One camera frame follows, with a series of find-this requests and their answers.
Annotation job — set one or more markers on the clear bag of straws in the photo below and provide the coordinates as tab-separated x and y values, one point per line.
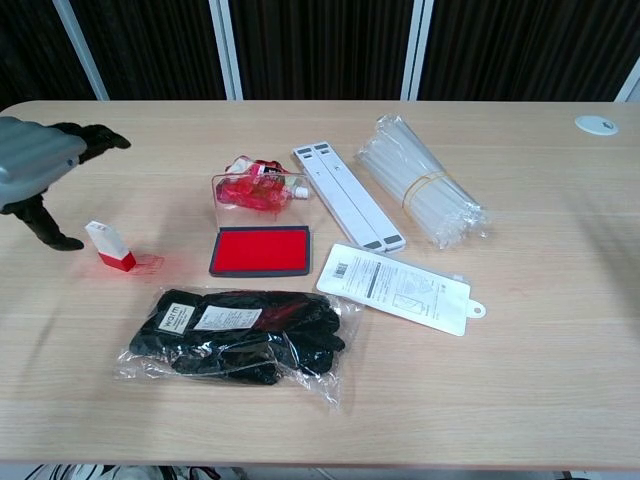
425	185

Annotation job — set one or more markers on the black gloves in plastic bag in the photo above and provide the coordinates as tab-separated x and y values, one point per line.
240	340

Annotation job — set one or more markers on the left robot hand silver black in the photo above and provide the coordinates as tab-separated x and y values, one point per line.
35	160

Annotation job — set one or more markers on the yellow rubber band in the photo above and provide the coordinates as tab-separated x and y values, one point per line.
422	185

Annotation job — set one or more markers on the red white stamp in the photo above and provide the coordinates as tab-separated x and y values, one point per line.
112	250

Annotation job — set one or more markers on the white flat retail package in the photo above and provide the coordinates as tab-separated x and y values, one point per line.
395	287

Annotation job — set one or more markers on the white partition frame post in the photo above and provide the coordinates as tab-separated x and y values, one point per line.
629	87
82	55
227	50
416	50

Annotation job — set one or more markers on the red snack pouch with spout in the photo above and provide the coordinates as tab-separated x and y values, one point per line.
250	190

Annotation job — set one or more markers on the red ink pad clear lid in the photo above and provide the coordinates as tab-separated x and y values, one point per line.
260	251

